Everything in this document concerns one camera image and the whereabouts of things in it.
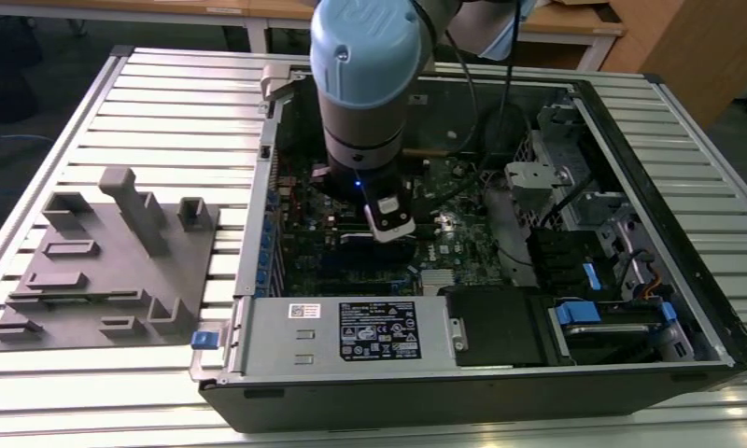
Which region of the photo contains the black graphics card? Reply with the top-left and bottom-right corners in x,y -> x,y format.
337,231 -> 420,273

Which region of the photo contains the green motherboard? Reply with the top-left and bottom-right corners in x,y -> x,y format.
270,147 -> 519,298

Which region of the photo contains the silver chipset heat sink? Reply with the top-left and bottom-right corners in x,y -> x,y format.
420,269 -> 457,287

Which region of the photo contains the grey metal support bar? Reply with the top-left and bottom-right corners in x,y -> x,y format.
483,184 -> 540,287

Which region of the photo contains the grey power supply unit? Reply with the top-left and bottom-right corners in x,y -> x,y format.
240,296 -> 457,376

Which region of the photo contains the silver perforated drive cage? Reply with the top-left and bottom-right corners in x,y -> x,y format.
508,91 -> 640,234

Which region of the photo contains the black plastic fan shroud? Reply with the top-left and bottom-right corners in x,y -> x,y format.
441,285 -> 577,371

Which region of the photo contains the grey plastic parts rack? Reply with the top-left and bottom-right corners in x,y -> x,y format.
0,166 -> 224,355

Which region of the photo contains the hard disk in blue carrier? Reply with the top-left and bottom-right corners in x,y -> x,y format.
551,301 -> 677,368

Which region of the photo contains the black open PC case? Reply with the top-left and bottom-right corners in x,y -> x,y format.
188,63 -> 747,434

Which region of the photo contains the black bag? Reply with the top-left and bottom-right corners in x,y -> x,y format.
0,13 -> 46,125

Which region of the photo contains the wooden cabinet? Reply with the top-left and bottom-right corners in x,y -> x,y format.
625,0 -> 747,131

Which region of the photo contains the grey case handle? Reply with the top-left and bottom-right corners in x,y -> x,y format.
258,63 -> 313,103

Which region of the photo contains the grey metal bracket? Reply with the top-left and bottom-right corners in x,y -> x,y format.
503,161 -> 569,193

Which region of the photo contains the black plastic bay bracket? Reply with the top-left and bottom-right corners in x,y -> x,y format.
527,227 -> 601,289

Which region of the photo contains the wooden desk white frame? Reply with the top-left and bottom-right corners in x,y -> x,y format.
0,0 -> 628,72

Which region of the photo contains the coloured wire bundle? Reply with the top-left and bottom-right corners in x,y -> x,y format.
631,274 -> 668,301

